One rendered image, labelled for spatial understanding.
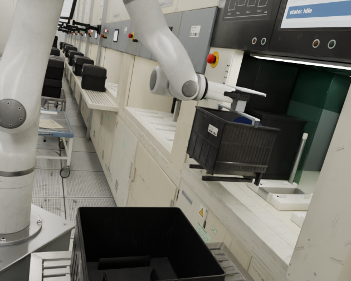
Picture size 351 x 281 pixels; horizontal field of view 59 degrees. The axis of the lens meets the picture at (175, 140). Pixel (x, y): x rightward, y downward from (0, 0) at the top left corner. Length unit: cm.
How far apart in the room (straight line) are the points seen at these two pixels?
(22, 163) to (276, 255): 73
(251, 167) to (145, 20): 56
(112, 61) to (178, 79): 331
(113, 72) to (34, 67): 333
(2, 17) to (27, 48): 1363
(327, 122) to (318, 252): 119
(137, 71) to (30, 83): 188
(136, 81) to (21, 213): 187
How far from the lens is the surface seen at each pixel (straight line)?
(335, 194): 73
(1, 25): 1447
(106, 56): 412
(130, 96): 267
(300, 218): 114
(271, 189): 135
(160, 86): 90
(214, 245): 109
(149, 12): 88
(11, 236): 100
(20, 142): 93
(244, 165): 103
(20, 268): 97
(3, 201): 95
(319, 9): 93
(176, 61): 84
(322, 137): 189
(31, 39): 85
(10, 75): 83
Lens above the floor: 132
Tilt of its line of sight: 15 degrees down
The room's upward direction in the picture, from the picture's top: 12 degrees clockwise
